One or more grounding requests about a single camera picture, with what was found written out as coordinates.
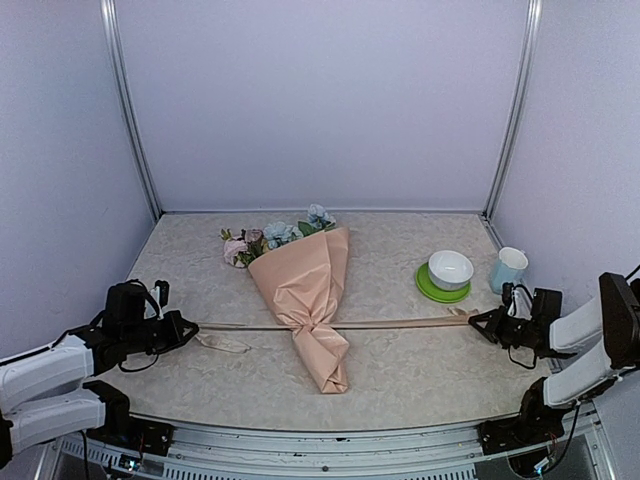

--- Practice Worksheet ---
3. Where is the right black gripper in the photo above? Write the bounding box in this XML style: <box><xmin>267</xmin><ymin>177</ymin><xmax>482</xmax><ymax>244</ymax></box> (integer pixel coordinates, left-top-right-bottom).
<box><xmin>471</xmin><ymin>305</ymin><xmax>539</xmax><ymax>349</ymax></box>

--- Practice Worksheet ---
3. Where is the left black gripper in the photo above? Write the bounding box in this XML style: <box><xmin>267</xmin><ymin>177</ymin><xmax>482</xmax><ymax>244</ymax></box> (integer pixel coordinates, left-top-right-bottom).
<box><xmin>122</xmin><ymin>308</ymin><xmax>196</xmax><ymax>354</ymax></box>

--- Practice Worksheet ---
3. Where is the tan ribbon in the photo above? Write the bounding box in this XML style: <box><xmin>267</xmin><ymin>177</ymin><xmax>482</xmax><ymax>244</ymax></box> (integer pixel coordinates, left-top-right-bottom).
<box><xmin>196</xmin><ymin>307</ymin><xmax>480</xmax><ymax>354</ymax></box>

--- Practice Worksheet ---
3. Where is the pink rose stem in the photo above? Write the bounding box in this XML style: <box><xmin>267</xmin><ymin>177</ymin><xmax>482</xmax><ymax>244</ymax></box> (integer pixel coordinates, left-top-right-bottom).
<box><xmin>220</xmin><ymin>229</ymin><xmax>265</xmax><ymax>269</ymax></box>

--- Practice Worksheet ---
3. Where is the pink wrapping paper sheet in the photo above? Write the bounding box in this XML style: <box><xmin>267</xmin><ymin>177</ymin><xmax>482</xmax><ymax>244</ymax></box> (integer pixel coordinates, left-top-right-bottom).
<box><xmin>249</xmin><ymin>227</ymin><xmax>350</xmax><ymax>394</ymax></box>

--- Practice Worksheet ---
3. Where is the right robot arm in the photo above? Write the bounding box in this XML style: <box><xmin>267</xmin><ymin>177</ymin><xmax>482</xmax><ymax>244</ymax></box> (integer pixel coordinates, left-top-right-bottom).
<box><xmin>468</xmin><ymin>272</ymin><xmax>639</xmax><ymax>444</ymax></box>

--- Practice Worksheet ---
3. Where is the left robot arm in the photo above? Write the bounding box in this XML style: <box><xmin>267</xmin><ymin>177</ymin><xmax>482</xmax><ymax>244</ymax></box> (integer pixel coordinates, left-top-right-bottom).
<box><xmin>1</xmin><ymin>280</ymin><xmax>199</xmax><ymax>465</ymax></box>

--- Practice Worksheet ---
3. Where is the light blue cup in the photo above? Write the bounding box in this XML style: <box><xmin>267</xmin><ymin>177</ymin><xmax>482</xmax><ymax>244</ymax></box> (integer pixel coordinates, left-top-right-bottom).
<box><xmin>489</xmin><ymin>247</ymin><xmax>529</xmax><ymax>294</ymax></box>

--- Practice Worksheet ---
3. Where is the white ceramic bowl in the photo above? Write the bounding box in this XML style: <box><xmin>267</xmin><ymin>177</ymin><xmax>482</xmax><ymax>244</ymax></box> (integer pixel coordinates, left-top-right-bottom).
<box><xmin>428</xmin><ymin>250</ymin><xmax>474</xmax><ymax>291</ymax></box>

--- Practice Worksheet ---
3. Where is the green plate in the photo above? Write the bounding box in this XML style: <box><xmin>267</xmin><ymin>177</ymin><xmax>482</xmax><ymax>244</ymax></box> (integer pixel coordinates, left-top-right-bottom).
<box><xmin>415</xmin><ymin>263</ymin><xmax>471</xmax><ymax>304</ymax></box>

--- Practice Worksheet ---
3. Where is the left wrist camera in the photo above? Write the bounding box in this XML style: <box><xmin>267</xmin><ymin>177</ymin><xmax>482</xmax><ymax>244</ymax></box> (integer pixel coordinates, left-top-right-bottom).
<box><xmin>146</xmin><ymin>280</ymin><xmax>170</xmax><ymax>320</ymax></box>

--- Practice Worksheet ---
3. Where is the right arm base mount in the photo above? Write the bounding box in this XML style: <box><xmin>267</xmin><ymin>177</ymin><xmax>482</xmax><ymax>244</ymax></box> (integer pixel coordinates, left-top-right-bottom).
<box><xmin>478</xmin><ymin>377</ymin><xmax>571</xmax><ymax>455</ymax></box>

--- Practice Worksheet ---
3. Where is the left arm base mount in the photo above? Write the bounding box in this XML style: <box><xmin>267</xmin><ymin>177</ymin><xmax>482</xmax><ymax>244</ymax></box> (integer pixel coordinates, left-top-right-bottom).
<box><xmin>83</xmin><ymin>380</ymin><xmax>175</xmax><ymax>457</ymax></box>

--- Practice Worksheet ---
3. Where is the front aluminium rail base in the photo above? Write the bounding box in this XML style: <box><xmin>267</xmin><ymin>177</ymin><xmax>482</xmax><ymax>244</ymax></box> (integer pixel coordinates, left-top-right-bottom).
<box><xmin>33</xmin><ymin>403</ymin><xmax>618</xmax><ymax>479</ymax></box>

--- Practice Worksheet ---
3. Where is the right aluminium frame post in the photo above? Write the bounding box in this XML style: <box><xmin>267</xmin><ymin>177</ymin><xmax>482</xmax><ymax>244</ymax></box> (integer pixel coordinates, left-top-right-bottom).
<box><xmin>482</xmin><ymin>0</ymin><xmax>543</xmax><ymax>224</ymax></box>

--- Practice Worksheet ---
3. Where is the aluminium frame post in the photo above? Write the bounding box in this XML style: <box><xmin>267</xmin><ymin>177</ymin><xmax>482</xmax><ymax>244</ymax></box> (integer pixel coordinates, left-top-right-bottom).
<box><xmin>482</xmin><ymin>0</ymin><xmax>543</xmax><ymax>224</ymax></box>
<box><xmin>100</xmin><ymin>0</ymin><xmax>163</xmax><ymax>223</ymax></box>

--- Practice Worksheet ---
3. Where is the left aluminium frame post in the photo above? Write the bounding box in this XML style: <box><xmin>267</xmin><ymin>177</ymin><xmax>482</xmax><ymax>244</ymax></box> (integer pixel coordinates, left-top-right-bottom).
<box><xmin>100</xmin><ymin>0</ymin><xmax>163</xmax><ymax>223</ymax></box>

